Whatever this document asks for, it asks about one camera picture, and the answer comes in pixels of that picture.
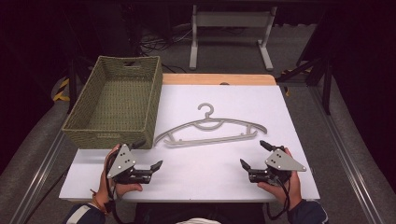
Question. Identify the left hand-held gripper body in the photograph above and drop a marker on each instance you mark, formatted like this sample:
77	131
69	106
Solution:
126	165

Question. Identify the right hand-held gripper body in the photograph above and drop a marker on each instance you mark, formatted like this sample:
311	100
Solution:
277	166

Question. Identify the grey plastic clothes hanger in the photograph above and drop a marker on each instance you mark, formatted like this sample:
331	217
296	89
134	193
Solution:
211	123

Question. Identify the person's left hand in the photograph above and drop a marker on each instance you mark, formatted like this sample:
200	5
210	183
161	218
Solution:
115	183

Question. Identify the person's right hand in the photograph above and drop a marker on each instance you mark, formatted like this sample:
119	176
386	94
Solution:
285	189

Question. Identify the white foam board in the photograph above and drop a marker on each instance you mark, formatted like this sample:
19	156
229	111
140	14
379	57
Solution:
199	161

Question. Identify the green woven basket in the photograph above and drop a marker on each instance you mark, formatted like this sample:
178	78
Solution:
118	102

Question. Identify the person's dark lap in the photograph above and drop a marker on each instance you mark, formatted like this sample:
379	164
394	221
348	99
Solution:
199	213

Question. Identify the black metal stand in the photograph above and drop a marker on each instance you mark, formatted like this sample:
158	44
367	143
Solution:
317	71

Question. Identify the yellow black striped tape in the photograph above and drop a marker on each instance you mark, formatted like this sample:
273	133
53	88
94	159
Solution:
61	90

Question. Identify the white metal table frame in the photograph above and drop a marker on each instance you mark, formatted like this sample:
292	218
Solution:
230	34

